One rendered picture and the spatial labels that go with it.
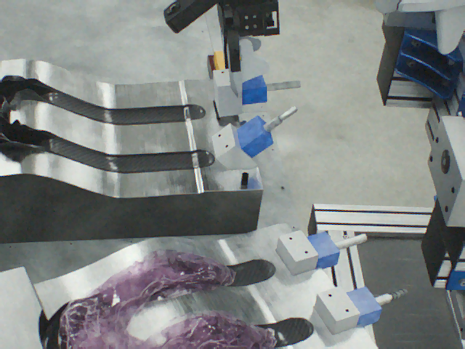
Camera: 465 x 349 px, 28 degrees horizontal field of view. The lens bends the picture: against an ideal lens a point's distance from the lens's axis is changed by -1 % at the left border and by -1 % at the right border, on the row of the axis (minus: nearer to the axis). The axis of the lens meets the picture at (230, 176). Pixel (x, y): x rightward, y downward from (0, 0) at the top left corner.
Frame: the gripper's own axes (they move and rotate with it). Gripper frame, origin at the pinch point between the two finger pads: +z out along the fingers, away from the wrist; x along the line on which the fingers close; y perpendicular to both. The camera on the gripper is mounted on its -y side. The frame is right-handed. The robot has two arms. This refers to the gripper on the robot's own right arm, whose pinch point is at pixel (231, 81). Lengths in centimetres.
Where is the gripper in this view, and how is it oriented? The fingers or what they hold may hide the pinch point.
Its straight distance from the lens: 142.2
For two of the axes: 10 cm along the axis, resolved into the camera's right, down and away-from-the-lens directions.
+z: 0.7, 8.1, 5.8
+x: -1.5, -5.7, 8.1
